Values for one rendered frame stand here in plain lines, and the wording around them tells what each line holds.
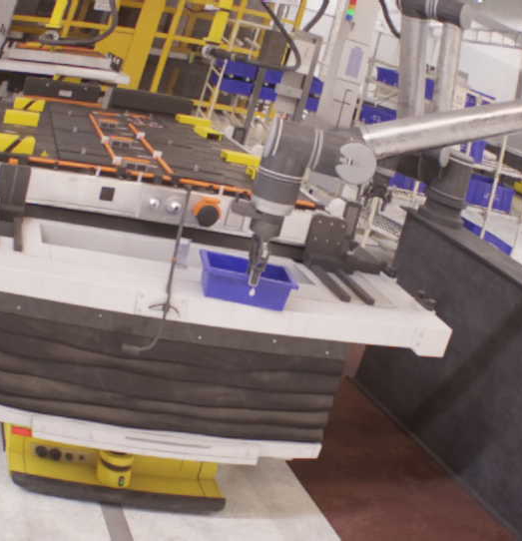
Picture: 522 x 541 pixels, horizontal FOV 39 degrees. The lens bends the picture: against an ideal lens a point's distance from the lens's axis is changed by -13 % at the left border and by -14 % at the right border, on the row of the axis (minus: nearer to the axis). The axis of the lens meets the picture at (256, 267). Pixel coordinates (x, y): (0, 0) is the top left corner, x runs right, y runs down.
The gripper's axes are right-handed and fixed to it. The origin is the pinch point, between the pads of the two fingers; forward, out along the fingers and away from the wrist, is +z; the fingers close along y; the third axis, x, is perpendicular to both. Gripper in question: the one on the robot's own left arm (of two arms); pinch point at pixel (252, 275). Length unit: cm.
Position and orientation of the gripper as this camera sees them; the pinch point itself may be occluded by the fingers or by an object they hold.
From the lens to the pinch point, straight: 200.3
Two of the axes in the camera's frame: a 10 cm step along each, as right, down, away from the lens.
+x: -9.6, -2.0, -2.1
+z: -2.5, 9.3, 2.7
